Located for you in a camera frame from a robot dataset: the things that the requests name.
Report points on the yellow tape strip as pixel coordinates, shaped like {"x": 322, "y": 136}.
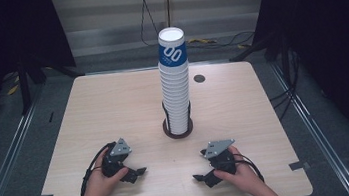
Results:
{"x": 13, "y": 90}

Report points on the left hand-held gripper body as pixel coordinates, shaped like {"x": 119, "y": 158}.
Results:
{"x": 116, "y": 157}

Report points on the black metal stand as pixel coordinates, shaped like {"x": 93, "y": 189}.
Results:
{"x": 257, "y": 47}
{"x": 24, "y": 86}

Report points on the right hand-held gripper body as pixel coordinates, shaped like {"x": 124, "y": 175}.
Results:
{"x": 220, "y": 159}

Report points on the person's right hand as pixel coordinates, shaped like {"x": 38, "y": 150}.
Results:
{"x": 246, "y": 178}

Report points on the dark round table grommet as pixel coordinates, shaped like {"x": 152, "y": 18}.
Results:
{"x": 199, "y": 78}

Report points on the dark round cup holder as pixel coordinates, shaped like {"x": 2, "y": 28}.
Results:
{"x": 178, "y": 135}

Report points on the person's left hand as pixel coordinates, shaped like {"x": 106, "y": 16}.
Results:
{"x": 101, "y": 186}

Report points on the stack of white paper cups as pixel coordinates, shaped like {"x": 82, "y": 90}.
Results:
{"x": 176, "y": 97}

